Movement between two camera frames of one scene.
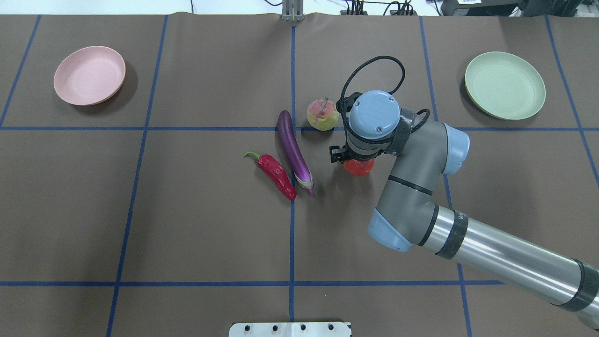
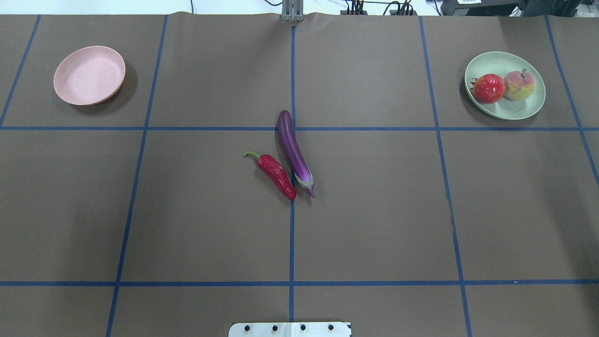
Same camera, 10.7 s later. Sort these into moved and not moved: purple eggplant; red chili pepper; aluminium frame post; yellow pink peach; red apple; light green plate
Moved: red apple; yellow pink peach
Not moved: red chili pepper; purple eggplant; aluminium frame post; light green plate
